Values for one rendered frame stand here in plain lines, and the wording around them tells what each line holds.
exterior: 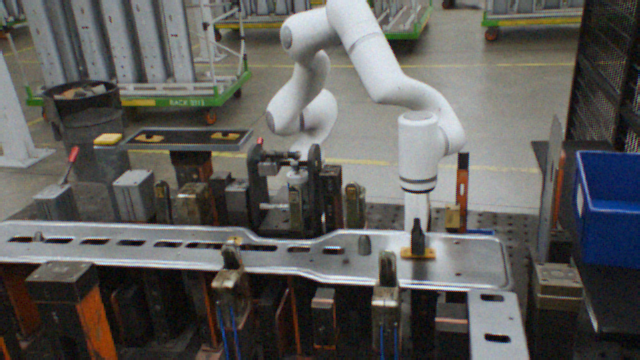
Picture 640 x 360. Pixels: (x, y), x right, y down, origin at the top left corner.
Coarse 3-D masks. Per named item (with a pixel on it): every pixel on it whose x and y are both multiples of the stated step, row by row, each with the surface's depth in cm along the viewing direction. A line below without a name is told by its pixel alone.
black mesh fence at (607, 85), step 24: (600, 0) 202; (624, 0) 177; (624, 24) 175; (600, 48) 198; (576, 72) 226; (600, 72) 196; (624, 72) 167; (576, 96) 229; (624, 96) 168; (576, 120) 228; (600, 120) 196; (624, 120) 169; (624, 144) 170
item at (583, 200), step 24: (576, 168) 141; (600, 168) 142; (624, 168) 140; (576, 192) 138; (600, 192) 144; (624, 192) 143; (576, 216) 136; (600, 216) 116; (624, 216) 115; (600, 240) 119; (624, 240) 117; (600, 264) 121; (624, 264) 119
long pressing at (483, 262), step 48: (0, 240) 156; (144, 240) 150; (192, 240) 148; (288, 240) 143; (336, 240) 142; (384, 240) 141; (432, 240) 139; (480, 240) 138; (432, 288) 123; (480, 288) 122
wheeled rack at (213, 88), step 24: (24, 24) 544; (240, 24) 576; (96, 72) 630; (216, 72) 598; (240, 72) 590; (120, 96) 539; (144, 96) 534; (168, 96) 529; (216, 96) 514; (240, 96) 602
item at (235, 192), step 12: (240, 180) 161; (228, 192) 155; (240, 192) 154; (228, 204) 157; (240, 204) 156; (228, 216) 159; (240, 216) 158; (252, 228) 162; (252, 276) 167; (264, 276) 172; (252, 288) 169; (264, 288) 173; (252, 300) 170
